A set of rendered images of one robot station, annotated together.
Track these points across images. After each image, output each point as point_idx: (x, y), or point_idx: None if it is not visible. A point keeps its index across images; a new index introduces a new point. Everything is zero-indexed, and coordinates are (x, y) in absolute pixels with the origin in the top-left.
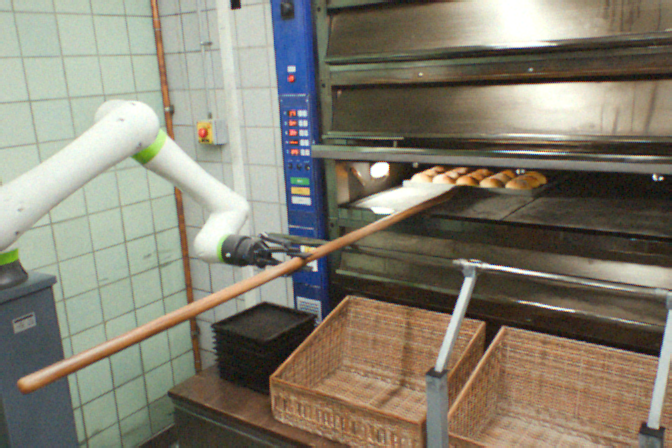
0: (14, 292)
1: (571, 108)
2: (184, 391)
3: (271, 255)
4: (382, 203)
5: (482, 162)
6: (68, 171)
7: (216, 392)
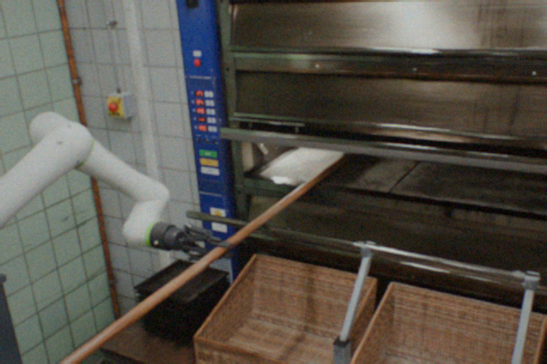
0: None
1: (449, 105)
2: (114, 346)
3: (195, 242)
4: (283, 171)
5: (374, 152)
6: (17, 193)
7: (144, 346)
